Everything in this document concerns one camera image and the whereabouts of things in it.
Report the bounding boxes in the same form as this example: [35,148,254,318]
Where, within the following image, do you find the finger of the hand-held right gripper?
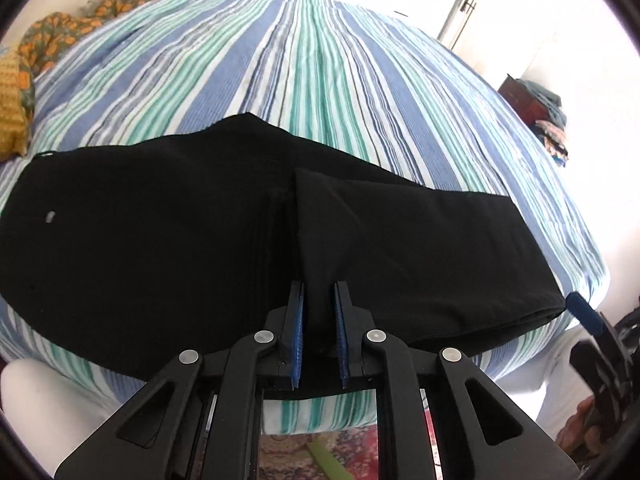
[566,291,609,337]

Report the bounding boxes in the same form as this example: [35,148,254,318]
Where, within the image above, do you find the orange floral blanket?
[17,0,203,76]

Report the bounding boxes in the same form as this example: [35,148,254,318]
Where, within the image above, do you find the black pants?
[0,112,568,401]

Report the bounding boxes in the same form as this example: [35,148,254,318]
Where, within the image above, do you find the grey-blue clothes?
[517,79,569,127]

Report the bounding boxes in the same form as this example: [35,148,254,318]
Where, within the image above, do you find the striped bed sheet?
[0,0,608,436]

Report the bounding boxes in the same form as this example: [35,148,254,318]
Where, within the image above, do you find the red patterned rug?
[260,400,453,480]

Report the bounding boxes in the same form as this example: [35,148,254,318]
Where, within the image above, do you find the white door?
[437,0,501,47]

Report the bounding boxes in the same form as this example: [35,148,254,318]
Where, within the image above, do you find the white mattress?
[0,330,596,480]

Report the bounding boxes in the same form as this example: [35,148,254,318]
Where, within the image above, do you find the dark wooden dresser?
[498,74,543,123]

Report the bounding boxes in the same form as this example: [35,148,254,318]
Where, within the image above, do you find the person's right hand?
[560,396,617,461]

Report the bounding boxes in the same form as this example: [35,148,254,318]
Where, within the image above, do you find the green strip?
[307,439,353,480]

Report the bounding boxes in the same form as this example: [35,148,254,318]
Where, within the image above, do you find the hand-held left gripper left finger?
[54,282,306,480]

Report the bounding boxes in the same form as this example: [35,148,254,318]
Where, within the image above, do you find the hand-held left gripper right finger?
[332,280,588,480]

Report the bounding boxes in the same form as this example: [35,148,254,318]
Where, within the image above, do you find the mustard patterned pillow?
[0,54,36,162]

